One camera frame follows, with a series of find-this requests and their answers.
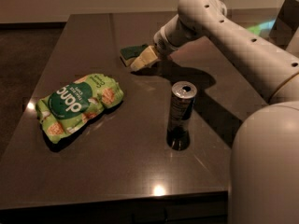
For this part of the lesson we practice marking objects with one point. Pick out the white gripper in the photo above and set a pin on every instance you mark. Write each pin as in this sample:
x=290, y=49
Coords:
x=163, y=44

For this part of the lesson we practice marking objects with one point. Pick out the green and yellow sponge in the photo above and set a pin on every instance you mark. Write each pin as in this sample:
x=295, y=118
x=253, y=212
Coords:
x=129, y=54

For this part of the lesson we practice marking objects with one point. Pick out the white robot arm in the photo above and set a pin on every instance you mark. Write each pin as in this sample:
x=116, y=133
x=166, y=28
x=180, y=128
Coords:
x=264, y=169

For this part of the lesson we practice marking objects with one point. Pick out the green rice chip bag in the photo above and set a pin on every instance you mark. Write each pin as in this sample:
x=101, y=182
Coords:
x=67, y=110

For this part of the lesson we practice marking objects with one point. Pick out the silver energy drink can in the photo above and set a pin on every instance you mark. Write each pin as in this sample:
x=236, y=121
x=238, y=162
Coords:
x=183, y=95

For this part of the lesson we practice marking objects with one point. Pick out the dark box at corner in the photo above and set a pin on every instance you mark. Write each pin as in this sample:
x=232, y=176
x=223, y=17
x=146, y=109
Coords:
x=285, y=31

